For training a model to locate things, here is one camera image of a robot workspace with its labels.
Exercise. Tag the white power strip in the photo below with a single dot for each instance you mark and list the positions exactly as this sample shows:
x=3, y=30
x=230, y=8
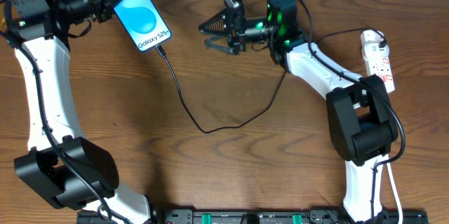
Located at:
x=378, y=63

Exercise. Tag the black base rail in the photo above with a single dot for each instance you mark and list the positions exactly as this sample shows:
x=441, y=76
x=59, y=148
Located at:
x=321, y=216

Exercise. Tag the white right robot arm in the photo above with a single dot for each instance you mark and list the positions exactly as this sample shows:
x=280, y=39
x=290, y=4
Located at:
x=362, y=123

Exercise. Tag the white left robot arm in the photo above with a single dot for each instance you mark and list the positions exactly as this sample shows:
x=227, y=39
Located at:
x=64, y=168

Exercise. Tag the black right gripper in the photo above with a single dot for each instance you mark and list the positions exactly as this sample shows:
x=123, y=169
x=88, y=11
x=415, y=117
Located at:
x=238, y=30

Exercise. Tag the blue Galaxy smartphone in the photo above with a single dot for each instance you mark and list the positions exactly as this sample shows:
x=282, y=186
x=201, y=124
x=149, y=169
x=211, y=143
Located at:
x=143, y=23

